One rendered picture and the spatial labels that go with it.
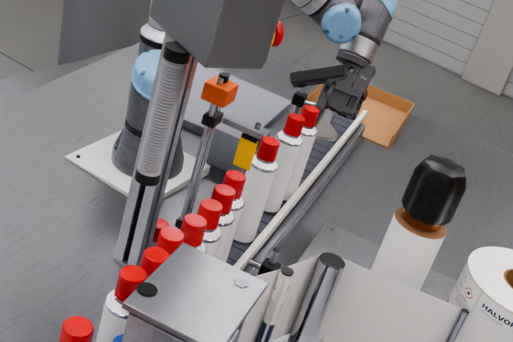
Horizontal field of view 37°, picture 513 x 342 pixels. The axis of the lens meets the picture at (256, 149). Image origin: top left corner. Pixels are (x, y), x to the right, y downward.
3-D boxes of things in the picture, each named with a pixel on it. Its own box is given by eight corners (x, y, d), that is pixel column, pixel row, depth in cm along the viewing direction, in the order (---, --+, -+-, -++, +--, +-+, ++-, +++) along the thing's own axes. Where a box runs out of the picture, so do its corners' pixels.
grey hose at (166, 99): (151, 188, 110) (184, 55, 100) (130, 179, 110) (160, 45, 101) (163, 179, 113) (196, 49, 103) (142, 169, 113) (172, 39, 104)
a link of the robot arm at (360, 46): (344, 29, 158) (346, 39, 166) (335, 49, 158) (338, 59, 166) (378, 42, 156) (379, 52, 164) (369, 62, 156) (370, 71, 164)
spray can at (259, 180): (247, 249, 138) (279, 151, 128) (222, 237, 139) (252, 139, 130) (258, 236, 142) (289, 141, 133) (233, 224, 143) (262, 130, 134)
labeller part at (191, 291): (217, 358, 75) (219, 350, 74) (120, 308, 77) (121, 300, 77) (266, 288, 86) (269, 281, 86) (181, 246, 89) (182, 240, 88)
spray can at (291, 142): (274, 217, 149) (304, 127, 140) (250, 207, 150) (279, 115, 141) (283, 207, 154) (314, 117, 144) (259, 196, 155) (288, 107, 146)
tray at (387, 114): (388, 149, 205) (393, 136, 203) (300, 111, 210) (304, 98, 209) (410, 114, 231) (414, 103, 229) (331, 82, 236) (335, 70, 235)
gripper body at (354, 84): (351, 117, 155) (375, 63, 156) (312, 101, 157) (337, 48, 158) (353, 124, 163) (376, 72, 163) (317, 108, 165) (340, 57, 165)
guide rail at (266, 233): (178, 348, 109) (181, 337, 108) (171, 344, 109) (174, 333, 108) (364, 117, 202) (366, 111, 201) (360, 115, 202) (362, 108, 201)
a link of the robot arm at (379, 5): (357, -15, 164) (391, 3, 166) (337, 31, 164) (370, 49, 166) (372, -20, 156) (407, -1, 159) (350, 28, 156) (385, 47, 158)
